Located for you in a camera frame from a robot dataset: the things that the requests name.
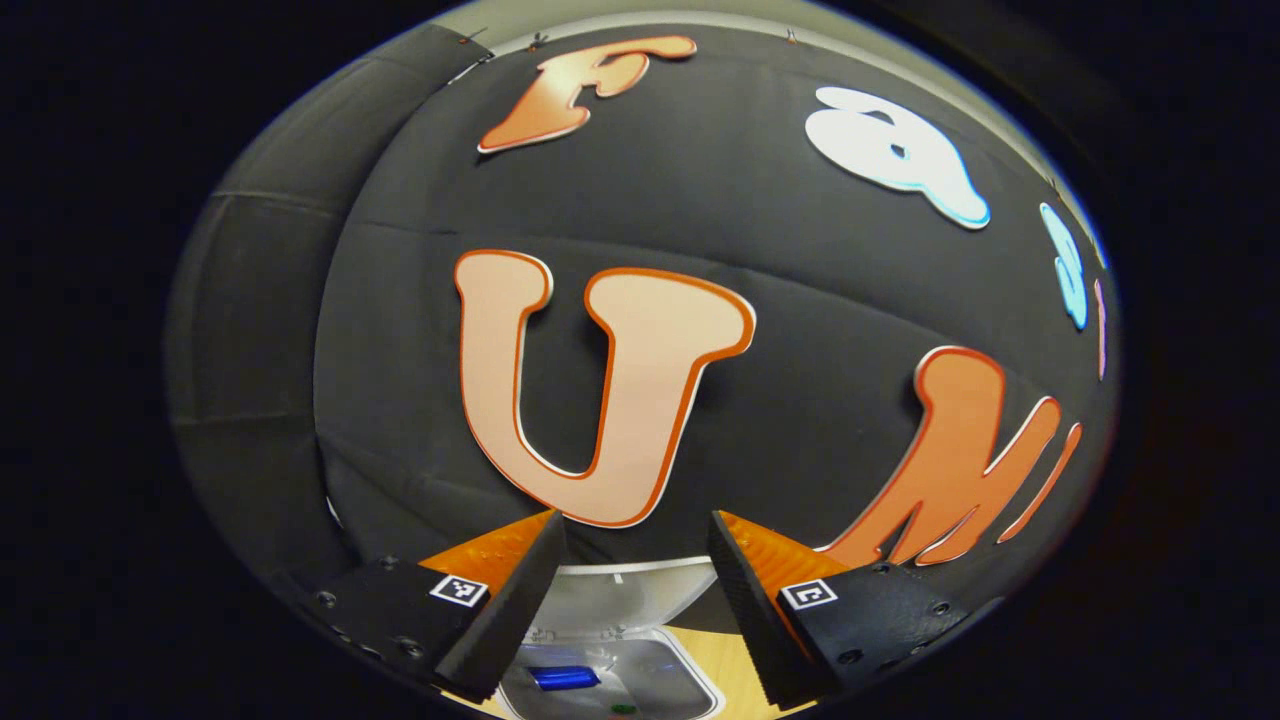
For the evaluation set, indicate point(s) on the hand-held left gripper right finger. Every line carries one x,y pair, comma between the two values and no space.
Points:
750,620

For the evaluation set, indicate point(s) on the blue pop can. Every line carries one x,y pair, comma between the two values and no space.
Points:
563,678

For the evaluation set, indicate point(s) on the white desktop garbage bin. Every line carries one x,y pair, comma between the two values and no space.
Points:
620,600

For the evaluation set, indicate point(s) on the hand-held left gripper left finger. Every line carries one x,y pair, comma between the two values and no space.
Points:
505,620

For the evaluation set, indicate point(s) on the black backdrop cloth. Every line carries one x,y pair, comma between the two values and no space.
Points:
780,260

